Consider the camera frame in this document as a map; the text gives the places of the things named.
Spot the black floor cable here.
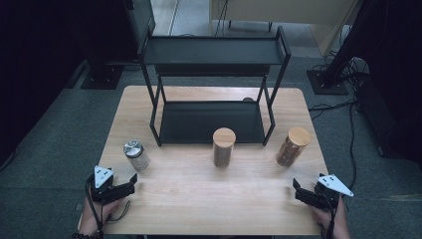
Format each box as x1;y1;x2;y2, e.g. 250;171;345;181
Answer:
308;99;359;191

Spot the black stand with square base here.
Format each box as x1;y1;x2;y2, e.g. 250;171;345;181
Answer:
306;0;382;97

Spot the person's right hand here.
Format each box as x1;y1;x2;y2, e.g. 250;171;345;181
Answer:
310;198;349;233

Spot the black flat stand base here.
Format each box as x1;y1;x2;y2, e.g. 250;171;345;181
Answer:
80;64;124;91

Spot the tangle of black cables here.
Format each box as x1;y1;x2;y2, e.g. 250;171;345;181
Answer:
313;49;371;88

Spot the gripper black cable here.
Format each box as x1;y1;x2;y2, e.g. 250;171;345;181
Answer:
85;175;105;239
325;193;340;239

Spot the beige cabinet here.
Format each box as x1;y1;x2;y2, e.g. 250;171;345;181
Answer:
208;0;363;57

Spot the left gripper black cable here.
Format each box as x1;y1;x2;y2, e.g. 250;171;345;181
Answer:
85;175;105;239

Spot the black curtain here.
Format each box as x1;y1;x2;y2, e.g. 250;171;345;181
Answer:
0;0;138;167

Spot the person's left hand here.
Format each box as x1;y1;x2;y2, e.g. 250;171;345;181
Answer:
80;195;124;233

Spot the black box on floor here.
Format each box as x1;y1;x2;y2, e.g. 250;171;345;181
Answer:
355;78;422;163

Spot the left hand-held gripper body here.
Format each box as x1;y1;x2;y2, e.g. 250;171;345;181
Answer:
87;164;124;204

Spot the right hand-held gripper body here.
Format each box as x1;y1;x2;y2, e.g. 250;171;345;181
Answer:
310;172;354;211

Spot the black wrist strap loop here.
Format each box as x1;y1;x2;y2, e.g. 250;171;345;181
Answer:
106;200;131;223

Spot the wooden-lid jar of tan grains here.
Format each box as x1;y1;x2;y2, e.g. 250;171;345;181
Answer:
212;126;237;169

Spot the wooden-lid jar of brown pieces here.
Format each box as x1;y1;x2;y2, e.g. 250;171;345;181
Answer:
275;125;313;168

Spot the black bead bracelet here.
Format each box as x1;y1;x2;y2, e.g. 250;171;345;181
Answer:
71;232;101;239

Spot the silver-top drink can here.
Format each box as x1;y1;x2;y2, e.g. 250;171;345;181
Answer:
122;139;151;172

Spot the black two-tier metal rack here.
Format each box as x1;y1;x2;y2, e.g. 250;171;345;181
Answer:
138;25;293;147

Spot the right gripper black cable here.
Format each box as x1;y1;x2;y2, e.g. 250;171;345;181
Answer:
325;193;340;239

